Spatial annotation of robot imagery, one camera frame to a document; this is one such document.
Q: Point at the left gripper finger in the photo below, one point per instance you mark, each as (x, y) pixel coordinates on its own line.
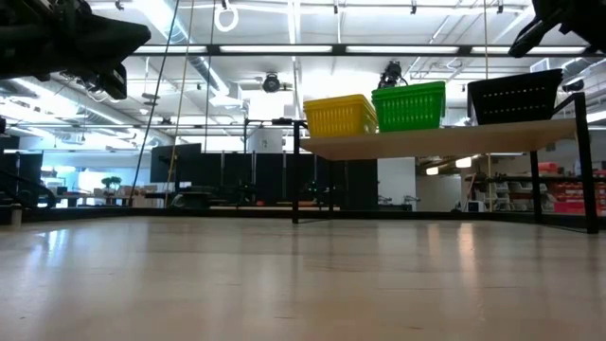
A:
(109, 54)
(118, 33)

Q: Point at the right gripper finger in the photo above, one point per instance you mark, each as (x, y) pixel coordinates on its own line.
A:
(540, 41)
(530, 32)

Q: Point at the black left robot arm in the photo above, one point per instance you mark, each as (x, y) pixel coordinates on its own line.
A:
(19, 42)

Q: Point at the wooden shelf with black legs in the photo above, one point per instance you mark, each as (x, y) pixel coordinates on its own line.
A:
(426, 142)

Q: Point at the small potted plant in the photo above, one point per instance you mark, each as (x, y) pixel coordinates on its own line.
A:
(111, 181)

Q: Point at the red storage bins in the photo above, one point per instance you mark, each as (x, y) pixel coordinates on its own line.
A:
(573, 194)

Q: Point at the black overhead crossbar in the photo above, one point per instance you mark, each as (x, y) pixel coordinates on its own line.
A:
(338, 48)

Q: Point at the black wall camera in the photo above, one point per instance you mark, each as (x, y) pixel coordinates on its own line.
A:
(574, 86)

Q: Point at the black aluminium table frame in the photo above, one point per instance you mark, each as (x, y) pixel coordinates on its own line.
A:
(118, 213)

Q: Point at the round black overhead camera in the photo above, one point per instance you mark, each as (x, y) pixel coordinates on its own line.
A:
(271, 83)

